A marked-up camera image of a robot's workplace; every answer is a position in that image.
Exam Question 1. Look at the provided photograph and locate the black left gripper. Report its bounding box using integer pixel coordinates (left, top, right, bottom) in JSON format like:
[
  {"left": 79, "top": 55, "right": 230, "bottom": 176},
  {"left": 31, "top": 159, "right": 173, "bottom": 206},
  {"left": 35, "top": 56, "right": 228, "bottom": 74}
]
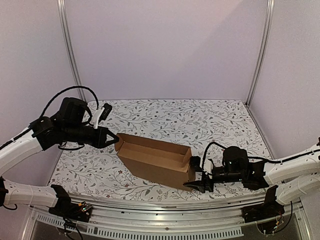
[{"left": 64, "top": 123, "right": 120, "bottom": 150}]

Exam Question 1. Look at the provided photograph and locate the brown cardboard box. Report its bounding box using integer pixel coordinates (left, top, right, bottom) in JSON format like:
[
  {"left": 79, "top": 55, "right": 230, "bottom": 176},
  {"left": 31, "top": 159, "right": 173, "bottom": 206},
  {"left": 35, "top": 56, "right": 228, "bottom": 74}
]
[{"left": 114, "top": 133, "right": 196, "bottom": 192}]

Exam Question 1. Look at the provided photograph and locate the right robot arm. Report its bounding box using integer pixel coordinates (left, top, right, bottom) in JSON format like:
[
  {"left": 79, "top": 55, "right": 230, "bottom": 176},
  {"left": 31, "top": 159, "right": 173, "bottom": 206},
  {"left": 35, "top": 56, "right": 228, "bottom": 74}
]
[{"left": 183, "top": 143, "right": 320, "bottom": 218}]

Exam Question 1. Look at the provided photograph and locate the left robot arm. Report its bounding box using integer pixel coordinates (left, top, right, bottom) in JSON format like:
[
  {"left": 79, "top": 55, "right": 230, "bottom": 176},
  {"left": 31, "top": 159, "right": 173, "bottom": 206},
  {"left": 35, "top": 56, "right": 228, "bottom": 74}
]
[{"left": 0, "top": 117, "right": 119, "bottom": 217}]

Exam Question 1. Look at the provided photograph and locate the floral patterned table mat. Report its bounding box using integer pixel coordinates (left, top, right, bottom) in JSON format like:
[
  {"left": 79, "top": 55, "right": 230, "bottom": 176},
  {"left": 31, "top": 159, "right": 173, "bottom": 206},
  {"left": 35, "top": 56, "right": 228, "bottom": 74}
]
[{"left": 50, "top": 99, "right": 270, "bottom": 202}]

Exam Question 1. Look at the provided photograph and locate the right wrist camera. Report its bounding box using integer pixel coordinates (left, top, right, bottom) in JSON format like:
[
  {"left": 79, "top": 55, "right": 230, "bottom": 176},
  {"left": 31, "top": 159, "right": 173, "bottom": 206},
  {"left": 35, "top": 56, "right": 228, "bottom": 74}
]
[{"left": 189, "top": 156, "right": 215, "bottom": 175}]

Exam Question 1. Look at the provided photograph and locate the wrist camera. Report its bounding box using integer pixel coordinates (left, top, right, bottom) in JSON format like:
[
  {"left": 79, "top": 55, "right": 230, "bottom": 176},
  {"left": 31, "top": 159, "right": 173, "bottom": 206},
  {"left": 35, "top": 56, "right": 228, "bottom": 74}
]
[
  {"left": 189, "top": 156, "right": 215, "bottom": 175},
  {"left": 89, "top": 103, "right": 113, "bottom": 129}
]

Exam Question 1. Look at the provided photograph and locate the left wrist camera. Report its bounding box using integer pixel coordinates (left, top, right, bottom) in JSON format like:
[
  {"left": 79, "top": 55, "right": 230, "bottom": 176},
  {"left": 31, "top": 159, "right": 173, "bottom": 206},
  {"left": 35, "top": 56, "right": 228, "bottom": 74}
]
[{"left": 89, "top": 103, "right": 113, "bottom": 129}]

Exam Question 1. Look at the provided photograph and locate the aluminium front rail frame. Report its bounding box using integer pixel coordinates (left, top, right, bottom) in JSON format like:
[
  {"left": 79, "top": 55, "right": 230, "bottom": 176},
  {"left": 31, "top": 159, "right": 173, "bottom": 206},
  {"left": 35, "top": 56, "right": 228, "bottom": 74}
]
[{"left": 21, "top": 194, "right": 312, "bottom": 240}]

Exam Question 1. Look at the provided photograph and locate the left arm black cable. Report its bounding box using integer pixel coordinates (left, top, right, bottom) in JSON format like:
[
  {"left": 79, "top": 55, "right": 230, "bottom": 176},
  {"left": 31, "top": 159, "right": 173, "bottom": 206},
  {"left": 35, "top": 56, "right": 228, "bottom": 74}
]
[{"left": 39, "top": 85, "right": 100, "bottom": 151}]

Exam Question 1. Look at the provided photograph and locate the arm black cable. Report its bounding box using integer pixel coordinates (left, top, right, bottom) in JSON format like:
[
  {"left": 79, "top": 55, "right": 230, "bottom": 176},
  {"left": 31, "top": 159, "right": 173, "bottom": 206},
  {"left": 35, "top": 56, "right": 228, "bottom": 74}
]
[
  {"left": 201, "top": 141, "right": 320, "bottom": 166},
  {"left": 39, "top": 85, "right": 100, "bottom": 151}
]

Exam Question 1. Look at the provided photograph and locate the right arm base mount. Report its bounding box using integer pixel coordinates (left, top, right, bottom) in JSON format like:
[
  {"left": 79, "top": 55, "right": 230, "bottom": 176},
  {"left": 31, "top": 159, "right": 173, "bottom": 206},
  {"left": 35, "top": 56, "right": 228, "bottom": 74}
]
[{"left": 241, "top": 185, "right": 285, "bottom": 235}]

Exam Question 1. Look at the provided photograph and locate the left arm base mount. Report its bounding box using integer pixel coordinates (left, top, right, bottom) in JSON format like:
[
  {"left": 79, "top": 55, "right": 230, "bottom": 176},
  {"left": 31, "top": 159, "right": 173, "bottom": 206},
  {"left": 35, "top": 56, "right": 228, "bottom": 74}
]
[{"left": 48, "top": 184, "right": 93, "bottom": 223}]

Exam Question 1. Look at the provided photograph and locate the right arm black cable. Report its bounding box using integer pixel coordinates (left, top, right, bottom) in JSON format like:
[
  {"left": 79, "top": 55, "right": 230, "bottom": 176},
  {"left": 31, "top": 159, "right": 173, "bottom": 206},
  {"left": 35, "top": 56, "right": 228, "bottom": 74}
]
[{"left": 201, "top": 141, "right": 320, "bottom": 166}]

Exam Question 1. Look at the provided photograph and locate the left aluminium corner post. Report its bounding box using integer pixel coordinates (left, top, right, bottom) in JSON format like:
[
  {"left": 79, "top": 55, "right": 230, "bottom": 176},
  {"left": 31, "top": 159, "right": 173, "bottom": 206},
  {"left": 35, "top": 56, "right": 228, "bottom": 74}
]
[{"left": 56, "top": 0, "right": 83, "bottom": 87}]

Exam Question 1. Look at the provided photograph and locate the aluminium corner post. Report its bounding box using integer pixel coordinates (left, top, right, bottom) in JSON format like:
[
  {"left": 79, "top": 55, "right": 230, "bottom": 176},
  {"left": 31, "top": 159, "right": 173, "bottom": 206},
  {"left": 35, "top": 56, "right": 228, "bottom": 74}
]
[
  {"left": 56, "top": 0, "right": 83, "bottom": 87},
  {"left": 245, "top": 0, "right": 276, "bottom": 109}
]

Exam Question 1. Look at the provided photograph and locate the right aluminium corner post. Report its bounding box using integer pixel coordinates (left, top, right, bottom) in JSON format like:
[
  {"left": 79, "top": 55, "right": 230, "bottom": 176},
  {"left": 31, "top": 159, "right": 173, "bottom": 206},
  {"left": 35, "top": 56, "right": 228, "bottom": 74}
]
[{"left": 245, "top": 0, "right": 276, "bottom": 109}]

